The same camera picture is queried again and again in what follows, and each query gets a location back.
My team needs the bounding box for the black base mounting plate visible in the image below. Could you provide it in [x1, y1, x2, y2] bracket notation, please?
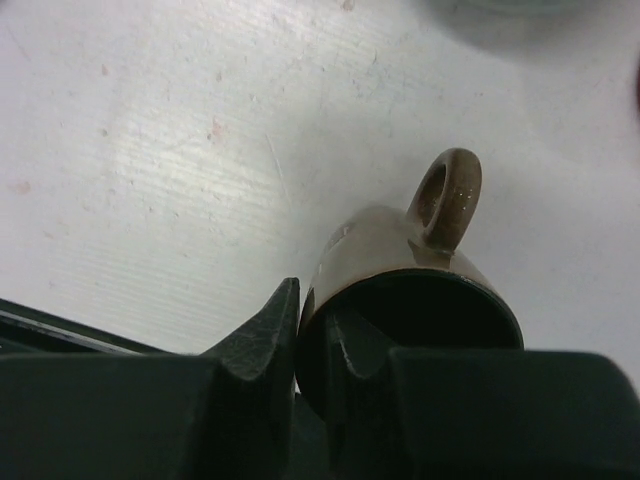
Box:
[0, 298, 166, 356]

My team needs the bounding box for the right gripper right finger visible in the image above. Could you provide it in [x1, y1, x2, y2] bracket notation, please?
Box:
[325, 312, 639, 479]

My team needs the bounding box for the teal glazed mug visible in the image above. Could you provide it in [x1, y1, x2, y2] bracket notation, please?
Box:
[422, 1, 599, 51]

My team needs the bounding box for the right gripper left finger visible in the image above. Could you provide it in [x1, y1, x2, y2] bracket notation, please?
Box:
[1, 278, 299, 479]

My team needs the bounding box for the small brown mug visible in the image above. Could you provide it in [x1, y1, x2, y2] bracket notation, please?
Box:
[295, 148, 524, 416]

